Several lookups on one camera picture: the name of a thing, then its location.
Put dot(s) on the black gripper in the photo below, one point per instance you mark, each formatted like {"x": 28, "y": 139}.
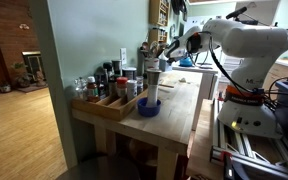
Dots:
{"x": 175, "y": 51}

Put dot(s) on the grey-blue tissue box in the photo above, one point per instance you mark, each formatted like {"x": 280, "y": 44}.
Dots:
{"x": 164, "y": 66}

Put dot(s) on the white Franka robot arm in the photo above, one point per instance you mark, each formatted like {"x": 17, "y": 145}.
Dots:
{"x": 254, "y": 40}

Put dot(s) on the crumpled white tissue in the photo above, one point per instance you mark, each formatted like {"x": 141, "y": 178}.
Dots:
{"x": 183, "y": 80}

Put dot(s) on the blue kettle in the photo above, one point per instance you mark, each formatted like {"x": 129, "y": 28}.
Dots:
{"x": 186, "y": 62}

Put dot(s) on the white crock red peppers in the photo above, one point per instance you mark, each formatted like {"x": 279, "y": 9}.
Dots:
{"x": 151, "y": 64}

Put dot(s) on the long wooden spatula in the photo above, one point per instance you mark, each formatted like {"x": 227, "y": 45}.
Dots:
{"x": 166, "y": 85}

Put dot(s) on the wooden spoon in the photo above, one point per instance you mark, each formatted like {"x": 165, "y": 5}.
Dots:
{"x": 145, "y": 46}

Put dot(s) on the white grinder steel cap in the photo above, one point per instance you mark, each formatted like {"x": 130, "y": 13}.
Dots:
{"x": 153, "y": 86}

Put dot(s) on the small jar dark lid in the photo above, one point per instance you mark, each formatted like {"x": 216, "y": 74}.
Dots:
{"x": 139, "y": 84}

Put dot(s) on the black jar white label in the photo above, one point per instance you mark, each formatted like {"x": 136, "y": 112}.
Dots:
{"x": 129, "y": 74}

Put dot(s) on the white spice shaker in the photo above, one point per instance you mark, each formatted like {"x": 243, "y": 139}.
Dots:
{"x": 131, "y": 90}

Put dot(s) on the hanging dark pans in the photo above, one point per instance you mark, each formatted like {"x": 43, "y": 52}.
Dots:
{"x": 179, "y": 8}

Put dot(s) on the small blue bowl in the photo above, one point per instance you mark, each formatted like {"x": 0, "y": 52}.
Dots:
{"x": 149, "y": 110}

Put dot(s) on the steel canister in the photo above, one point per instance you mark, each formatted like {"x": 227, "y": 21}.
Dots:
{"x": 116, "y": 66}

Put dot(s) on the wooden butcher block table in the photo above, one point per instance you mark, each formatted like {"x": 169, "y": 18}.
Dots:
{"x": 170, "y": 116}

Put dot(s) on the red-capped spice jar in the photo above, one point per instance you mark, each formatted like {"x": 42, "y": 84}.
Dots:
{"x": 121, "y": 87}

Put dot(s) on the white plastic drawer unit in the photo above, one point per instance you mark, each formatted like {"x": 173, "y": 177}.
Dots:
{"x": 230, "y": 71}

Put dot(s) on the black pepper mill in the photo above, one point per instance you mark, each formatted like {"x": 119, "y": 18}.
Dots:
{"x": 108, "y": 69}

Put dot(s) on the dark glass bottle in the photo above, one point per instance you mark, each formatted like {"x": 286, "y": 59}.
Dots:
{"x": 101, "y": 85}

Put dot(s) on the wooden condiment tray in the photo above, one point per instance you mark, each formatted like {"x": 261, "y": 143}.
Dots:
{"x": 107, "y": 108}

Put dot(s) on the hot sauce bottle white cap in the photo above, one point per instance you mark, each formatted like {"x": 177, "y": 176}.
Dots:
{"x": 92, "y": 90}

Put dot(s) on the clear glass bottle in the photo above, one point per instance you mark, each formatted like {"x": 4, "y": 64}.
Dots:
{"x": 80, "y": 88}

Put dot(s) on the round black stool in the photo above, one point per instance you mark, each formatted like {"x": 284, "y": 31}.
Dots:
{"x": 99, "y": 168}

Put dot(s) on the dark fireplace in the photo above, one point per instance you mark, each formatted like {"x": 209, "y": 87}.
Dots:
{"x": 33, "y": 65}

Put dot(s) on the brown hearth rug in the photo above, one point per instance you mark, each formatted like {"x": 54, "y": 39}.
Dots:
{"x": 30, "y": 88}

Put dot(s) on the potted green plant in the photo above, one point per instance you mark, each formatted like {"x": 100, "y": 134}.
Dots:
{"x": 21, "y": 76}

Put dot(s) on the small round pot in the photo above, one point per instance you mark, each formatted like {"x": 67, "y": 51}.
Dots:
{"x": 4, "y": 87}

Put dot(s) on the wooden wall spice rack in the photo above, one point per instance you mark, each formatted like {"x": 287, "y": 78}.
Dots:
{"x": 158, "y": 12}
{"x": 157, "y": 36}

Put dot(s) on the white wall outlet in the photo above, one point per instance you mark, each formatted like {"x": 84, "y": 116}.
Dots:
{"x": 123, "y": 56}

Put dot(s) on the aluminium rail frame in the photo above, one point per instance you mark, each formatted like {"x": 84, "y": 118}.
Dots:
{"x": 247, "y": 150}

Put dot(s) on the small wall ornament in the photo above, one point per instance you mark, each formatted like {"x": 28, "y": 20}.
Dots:
{"x": 24, "y": 26}

